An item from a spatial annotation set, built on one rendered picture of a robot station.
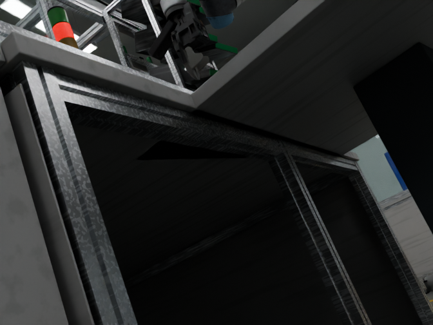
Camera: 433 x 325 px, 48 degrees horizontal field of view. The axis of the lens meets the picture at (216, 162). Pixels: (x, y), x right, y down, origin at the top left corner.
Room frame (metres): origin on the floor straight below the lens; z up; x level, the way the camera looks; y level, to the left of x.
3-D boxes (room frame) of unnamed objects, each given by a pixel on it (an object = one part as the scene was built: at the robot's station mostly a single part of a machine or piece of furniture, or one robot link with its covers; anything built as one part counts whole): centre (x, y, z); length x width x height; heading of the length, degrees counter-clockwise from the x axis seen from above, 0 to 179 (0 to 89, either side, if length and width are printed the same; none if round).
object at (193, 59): (1.18, -0.05, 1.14); 0.06 x 0.03 x 0.09; 66
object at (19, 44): (1.43, 0.46, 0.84); 1.50 x 1.41 x 0.03; 154
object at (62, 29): (1.11, 0.25, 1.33); 0.05 x 0.05 x 0.05
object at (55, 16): (1.11, 0.25, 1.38); 0.05 x 0.05 x 0.05
